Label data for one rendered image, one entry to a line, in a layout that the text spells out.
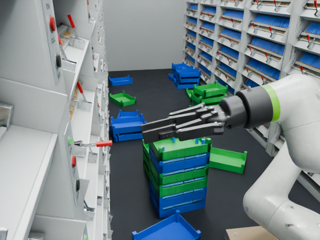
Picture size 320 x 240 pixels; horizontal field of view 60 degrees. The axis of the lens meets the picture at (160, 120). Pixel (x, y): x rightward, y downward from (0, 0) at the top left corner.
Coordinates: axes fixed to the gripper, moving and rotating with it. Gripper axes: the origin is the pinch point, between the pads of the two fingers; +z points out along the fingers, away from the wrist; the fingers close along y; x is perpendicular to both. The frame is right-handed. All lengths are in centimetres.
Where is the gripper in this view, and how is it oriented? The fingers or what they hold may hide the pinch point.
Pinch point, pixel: (156, 130)
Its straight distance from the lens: 63.7
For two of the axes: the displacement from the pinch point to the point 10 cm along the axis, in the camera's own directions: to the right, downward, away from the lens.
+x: -1.7, -8.8, -4.5
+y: -1.8, -4.2, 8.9
